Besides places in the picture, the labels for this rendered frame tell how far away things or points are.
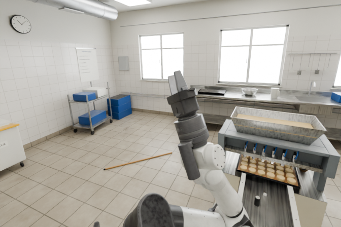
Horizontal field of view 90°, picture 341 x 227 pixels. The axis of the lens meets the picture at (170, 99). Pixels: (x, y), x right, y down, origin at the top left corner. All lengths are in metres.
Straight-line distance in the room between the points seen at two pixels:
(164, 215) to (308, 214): 1.30
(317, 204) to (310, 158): 0.30
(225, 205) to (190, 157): 0.21
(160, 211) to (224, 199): 0.19
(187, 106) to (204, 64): 4.13
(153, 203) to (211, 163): 0.19
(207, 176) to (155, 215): 0.19
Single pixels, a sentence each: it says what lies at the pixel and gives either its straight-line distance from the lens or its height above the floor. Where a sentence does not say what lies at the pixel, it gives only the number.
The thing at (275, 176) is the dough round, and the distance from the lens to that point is 1.58.
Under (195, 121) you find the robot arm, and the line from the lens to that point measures 0.47.
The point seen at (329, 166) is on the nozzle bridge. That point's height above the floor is 1.10.
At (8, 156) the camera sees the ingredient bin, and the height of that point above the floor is 0.31.
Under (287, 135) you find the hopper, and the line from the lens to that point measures 1.44.
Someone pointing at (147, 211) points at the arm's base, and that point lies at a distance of 0.53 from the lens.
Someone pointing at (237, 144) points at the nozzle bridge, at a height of 1.07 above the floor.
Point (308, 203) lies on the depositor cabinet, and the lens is 1.65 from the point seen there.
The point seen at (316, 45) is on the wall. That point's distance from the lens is 4.66.
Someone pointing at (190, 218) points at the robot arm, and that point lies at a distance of 0.60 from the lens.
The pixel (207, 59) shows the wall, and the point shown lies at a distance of 4.56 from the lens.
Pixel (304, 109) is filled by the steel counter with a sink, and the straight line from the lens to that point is 4.15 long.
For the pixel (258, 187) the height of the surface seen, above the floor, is 0.84.
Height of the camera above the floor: 1.78
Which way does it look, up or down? 15 degrees down
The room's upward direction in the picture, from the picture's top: 1 degrees counter-clockwise
